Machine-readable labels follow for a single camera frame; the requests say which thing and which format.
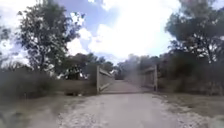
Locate dry grass verge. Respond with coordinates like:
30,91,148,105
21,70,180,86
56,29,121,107
153,90,224,128
0,94,88,128

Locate group of distant trees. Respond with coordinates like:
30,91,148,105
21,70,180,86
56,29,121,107
114,54,162,81
61,52,116,81

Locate large dark tree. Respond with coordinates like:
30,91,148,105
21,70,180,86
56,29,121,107
164,0,224,65

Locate low bushes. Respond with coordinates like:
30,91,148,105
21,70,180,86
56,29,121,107
0,65,98,100

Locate dense dark bushes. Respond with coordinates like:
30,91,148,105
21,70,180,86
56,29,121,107
156,49,224,96

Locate large leafy tree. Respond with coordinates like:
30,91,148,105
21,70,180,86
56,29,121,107
15,0,85,75

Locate pale gravel road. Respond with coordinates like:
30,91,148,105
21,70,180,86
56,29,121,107
55,79,216,128

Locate wooden bridge railing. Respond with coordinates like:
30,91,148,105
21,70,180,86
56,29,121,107
139,64,159,93
95,65,116,95

